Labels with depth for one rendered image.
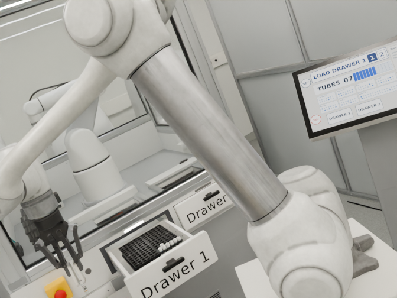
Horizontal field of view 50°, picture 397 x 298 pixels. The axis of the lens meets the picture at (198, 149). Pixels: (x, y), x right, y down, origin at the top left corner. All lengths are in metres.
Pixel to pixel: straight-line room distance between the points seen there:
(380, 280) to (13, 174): 0.86
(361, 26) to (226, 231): 1.44
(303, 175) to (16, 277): 1.03
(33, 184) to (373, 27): 1.98
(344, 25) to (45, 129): 2.05
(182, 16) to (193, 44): 0.11
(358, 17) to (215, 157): 1.95
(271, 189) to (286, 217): 0.06
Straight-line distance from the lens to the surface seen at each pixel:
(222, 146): 0.79
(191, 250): 1.36
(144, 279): 1.33
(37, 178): 1.22
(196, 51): 1.69
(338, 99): 1.77
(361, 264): 1.11
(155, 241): 1.53
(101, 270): 1.65
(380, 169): 1.91
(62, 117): 1.05
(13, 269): 1.60
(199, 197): 1.69
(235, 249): 1.84
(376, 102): 1.74
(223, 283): 1.86
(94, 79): 1.04
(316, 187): 1.00
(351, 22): 2.69
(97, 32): 0.75
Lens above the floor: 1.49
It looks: 14 degrees down
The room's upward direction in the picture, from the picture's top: 23 degrees counter-clockwise
